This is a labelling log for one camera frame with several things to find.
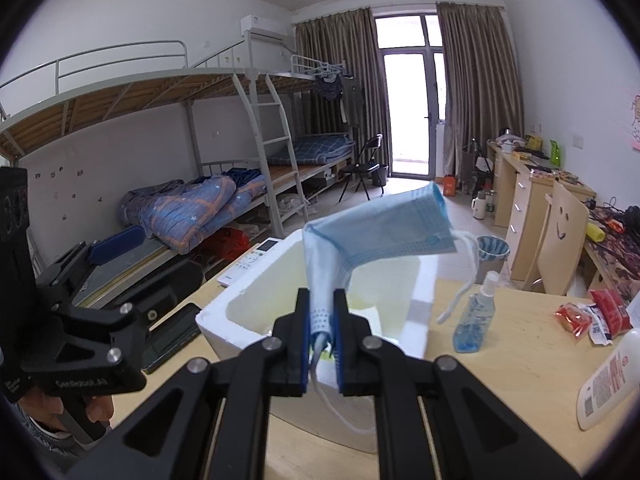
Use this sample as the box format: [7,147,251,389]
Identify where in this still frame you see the right brown curtain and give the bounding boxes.
[436,2,524,178]

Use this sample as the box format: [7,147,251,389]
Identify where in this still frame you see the wooden desk with drawers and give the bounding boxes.
[487,138,599,283]

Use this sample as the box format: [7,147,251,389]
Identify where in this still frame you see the wall air conditioner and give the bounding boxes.
[240,15,290,40]

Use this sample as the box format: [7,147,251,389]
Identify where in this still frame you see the red snack packet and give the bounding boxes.
[587,289,632,346]
[554,302,593,340]

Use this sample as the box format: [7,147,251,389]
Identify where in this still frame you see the left brown curtain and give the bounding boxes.
[295,6,390,165]

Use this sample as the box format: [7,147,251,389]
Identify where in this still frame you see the blue plaid quilt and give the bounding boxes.
[118,168,267,255]

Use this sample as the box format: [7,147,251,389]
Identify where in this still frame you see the brown curtain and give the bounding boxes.
[436,2,524,178]
[295,6,390,165]

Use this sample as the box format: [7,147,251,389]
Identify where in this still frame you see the blue surgical face mask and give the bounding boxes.
[300,181,481,436]

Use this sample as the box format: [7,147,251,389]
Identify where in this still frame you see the white styrofoam box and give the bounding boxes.
[194,226,440,456]

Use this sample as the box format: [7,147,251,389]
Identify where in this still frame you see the person's left hand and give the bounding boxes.
[17,388,114,431]

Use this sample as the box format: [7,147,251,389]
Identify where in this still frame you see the black smartphone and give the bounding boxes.
[142,302,201,374]

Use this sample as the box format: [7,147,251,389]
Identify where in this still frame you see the white thermos jug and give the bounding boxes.
[471,191,486,220]

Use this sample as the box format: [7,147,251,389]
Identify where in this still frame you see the grey trash bin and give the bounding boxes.
[476,235,511,284]

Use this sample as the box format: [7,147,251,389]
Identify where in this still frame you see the anime wall poster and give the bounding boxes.
[630,94,640,152]

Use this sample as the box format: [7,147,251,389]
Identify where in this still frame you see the metal bunk bed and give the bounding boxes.
[1,37,340,307]

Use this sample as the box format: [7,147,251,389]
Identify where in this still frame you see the orange bag on floor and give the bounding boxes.
[442,174,458,197]

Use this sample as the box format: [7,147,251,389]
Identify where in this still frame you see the white lotion pump bottle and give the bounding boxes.
[576,328,640,431]

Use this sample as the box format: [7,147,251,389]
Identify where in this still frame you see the blue spray bottle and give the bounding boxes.
[452,271,500,353]

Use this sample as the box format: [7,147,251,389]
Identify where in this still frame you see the black folding chair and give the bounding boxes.
[338,133,383,202]

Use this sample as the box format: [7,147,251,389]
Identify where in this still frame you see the glass balcony door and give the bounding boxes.
[374,11,447,180]

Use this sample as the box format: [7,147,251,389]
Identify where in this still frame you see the white air conditioner remote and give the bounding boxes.
[217,237,281,287]

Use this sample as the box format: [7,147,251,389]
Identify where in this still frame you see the patterned desk cloth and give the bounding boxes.
[585,205,639,304]

